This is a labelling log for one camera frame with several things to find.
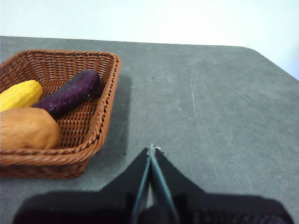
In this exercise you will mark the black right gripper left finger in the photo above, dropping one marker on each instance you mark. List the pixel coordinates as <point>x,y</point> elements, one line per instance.
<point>93,207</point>

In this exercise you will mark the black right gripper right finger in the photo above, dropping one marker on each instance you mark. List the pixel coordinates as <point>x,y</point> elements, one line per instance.
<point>222,210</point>

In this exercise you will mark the brown woven wicker basket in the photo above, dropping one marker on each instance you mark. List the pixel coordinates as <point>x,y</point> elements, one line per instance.
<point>77,140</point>

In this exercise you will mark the brown potato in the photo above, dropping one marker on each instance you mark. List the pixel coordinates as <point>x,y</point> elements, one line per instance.
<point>25,130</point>

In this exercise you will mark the purple eggplant with green stem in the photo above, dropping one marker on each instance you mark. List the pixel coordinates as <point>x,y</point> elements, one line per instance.
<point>70,95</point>

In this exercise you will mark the yellow corn cob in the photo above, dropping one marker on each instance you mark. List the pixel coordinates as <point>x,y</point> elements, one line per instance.
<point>21,95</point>

